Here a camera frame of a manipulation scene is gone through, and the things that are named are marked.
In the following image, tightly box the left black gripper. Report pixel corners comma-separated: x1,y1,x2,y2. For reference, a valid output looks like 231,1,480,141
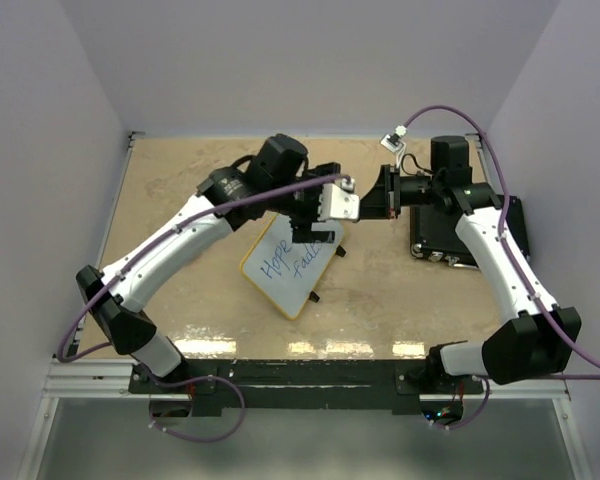
268,161,339,240

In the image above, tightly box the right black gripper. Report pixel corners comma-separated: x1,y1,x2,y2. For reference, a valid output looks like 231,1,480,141
356,164,443,219

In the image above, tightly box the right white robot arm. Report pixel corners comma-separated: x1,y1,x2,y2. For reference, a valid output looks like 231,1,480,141
359,136,582,393

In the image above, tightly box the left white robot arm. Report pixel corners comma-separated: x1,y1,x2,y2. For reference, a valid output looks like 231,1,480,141
76,134,341,392

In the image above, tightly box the yellow framed whiteboard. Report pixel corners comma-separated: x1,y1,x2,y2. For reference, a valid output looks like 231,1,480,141
240,214,345,320

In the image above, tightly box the black hard case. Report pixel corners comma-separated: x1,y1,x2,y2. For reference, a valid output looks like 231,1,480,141
409,196,531,269

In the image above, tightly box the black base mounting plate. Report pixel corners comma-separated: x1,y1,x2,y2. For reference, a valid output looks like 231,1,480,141
129,359,483,417

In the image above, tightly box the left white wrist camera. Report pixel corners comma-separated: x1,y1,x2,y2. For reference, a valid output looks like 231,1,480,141
317,177,360,222

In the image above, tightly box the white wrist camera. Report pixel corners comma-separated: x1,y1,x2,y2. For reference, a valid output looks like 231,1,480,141
380,125,407,167
317,177,360,222

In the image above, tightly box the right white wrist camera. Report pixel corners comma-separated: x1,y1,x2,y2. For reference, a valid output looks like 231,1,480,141
380,125,407,167

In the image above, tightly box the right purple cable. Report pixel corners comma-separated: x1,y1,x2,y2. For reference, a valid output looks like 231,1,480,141
402,104,600,431

